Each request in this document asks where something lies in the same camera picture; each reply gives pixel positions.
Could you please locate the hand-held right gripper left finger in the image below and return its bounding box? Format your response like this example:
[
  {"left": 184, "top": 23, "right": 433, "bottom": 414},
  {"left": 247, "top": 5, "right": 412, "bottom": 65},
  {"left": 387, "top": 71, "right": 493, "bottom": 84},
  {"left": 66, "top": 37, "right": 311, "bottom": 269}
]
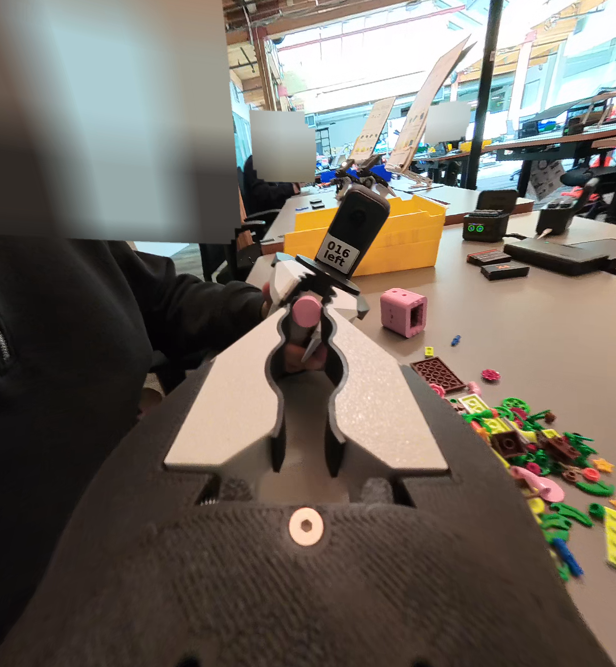
[{"left": 163, "top": 304, "right": 295, "bottom": 474}]

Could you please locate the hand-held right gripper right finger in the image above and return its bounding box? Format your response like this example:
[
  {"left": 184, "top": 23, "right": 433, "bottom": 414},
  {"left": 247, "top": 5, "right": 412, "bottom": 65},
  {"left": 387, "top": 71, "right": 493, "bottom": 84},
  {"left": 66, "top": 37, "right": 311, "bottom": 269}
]
[{"left": 319, "top": 306, "right": 451, "bottom": 479}]

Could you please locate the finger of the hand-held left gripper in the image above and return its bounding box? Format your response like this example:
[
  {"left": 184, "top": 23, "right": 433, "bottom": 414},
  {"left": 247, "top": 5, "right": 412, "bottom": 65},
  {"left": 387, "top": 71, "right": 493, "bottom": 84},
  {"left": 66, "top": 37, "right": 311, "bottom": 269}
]
[
  {"left": 269, "top": 254, "right": 310, "bottom": 317},
  {"left": 333, "top": 291, "right": 371, "bottom": 322}
]

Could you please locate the pink round toy brick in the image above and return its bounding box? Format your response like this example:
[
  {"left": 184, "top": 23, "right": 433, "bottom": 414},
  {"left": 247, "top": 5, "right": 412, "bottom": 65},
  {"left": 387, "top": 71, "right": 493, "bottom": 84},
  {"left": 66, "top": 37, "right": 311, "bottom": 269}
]
[{"left": 291, "top": 293, "right": 322, "bottom": 328}]

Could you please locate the pink toy cube block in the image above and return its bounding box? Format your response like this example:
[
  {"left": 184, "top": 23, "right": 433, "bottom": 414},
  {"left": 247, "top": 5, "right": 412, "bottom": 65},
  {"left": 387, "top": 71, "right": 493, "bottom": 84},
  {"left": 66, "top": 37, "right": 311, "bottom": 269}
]
[{"left": 380, "top": 287, "right": 428, "bottom": 339}]

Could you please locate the person's left hand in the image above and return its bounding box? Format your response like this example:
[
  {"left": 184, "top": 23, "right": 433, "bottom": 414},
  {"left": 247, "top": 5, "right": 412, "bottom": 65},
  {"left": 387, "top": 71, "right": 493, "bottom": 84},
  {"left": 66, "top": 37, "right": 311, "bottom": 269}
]
[{"left": 281, "top": 340, "right": 330, "bottom": 374}]

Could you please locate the yellow plastic bin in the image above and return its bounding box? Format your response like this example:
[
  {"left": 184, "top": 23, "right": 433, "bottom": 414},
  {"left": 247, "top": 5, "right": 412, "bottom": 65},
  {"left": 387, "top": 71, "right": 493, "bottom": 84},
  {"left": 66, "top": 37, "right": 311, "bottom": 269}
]
[{"left": 283, "top": 194, "right": 447, "bottom": 278}]

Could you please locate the long brown brick plate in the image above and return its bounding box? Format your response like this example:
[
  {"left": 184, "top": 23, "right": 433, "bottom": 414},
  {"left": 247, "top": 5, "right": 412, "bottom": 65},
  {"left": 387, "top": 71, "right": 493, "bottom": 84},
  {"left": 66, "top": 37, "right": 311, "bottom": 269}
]
[{"left": 410, "top": 356, "right": 467, "bottom": 395}]

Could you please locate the cardboard sign stand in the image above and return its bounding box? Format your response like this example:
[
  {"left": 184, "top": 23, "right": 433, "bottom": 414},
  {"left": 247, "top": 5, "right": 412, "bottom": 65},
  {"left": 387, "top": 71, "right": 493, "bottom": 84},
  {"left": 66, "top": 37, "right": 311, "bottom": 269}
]
[
  {"left": 385, "top": 35, "right": 478, "bottom": 175},
  {"left": 348, "top": 96, "right": 397, "bottom": 159}
]

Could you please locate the black battery charging case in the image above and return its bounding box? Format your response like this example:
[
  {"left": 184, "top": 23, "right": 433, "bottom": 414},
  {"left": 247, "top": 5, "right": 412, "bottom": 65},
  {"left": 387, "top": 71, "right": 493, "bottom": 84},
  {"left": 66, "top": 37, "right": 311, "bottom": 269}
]
[{"left": 462, "top": 189, "right": 519, "bottom": 243}]

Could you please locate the small black battery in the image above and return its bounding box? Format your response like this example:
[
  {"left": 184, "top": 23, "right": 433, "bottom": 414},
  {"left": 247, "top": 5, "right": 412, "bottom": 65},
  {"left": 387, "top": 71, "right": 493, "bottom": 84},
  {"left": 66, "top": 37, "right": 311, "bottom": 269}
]
[
  {"left": 480, "top": 262, "right": 531, "bottom": 281},
  {"left": 466, "top": 249, "right": 512, "bottom": 267}
]

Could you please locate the pile of toy bricks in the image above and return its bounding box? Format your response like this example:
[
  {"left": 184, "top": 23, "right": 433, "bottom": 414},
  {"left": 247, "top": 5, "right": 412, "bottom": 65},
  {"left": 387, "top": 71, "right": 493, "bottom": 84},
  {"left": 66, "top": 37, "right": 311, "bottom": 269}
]
[{"left": 433, "top": 380, "right": 616, "bottom": 582}]

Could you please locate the black column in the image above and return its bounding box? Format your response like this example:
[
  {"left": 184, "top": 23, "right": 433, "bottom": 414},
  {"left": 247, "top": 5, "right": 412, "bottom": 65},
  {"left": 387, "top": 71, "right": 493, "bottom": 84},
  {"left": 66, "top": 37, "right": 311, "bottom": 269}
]
[{"left": 466, "top": 0, "right": 505, "bottom": 191}]

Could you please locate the flat black power bank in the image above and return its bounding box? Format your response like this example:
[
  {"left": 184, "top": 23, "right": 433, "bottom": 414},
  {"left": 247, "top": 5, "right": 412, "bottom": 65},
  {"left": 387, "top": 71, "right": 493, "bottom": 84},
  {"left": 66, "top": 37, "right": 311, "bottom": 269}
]
[{"left": 503, "top": 237, "right": 616, "bottom": 277}]

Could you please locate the wooden background desk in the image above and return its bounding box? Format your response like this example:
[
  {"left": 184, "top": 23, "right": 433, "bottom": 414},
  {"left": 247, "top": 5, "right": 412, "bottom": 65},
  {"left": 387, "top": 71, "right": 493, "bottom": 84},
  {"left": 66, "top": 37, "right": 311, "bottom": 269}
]
[{"left": 495, "top": 117, "right": 616, "bottom": 209}]

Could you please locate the black office chair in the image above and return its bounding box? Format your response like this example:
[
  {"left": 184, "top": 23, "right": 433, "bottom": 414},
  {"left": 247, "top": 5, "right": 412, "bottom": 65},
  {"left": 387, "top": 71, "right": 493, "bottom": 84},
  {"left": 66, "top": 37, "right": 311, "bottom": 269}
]
[{"left": 558, "top": 166, "right": 600, "bottom": 209}]

